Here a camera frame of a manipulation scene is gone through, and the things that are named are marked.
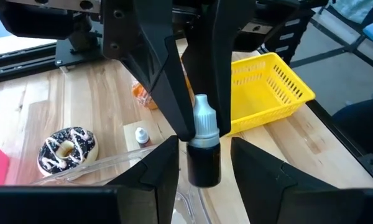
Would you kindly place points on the black slotted frame bracket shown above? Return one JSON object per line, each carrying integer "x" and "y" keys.
{"x": 286, "y": 40}

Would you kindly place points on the seeded toy bread loaf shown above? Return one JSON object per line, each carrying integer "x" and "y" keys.
{"x": 143, "y": 98}

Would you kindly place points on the clear plastic bin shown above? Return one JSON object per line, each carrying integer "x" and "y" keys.
{"x": 81, "y": 172}

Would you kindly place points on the yellow plastic basket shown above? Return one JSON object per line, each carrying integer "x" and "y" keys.
{"x": 267, "y": 93}

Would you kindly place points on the chocolate frosted toy donut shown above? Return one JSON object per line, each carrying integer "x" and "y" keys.
{"x": 49, "y": 155}

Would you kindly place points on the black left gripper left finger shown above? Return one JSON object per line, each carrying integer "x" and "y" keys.
{"x": 81, "y": 205}

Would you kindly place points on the light brown dropper bottle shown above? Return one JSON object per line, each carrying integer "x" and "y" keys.
{"x": 142, "y": 136}

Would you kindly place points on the black dropper bottle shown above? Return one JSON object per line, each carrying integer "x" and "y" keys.
{"x": 203, "y": 168}

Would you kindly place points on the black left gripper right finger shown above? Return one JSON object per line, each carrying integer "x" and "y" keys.
{"x": 298, "y": 202}

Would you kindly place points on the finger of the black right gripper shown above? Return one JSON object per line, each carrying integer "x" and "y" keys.
{"x": 217, "y": 62}
{"x": 136, "y": 31}

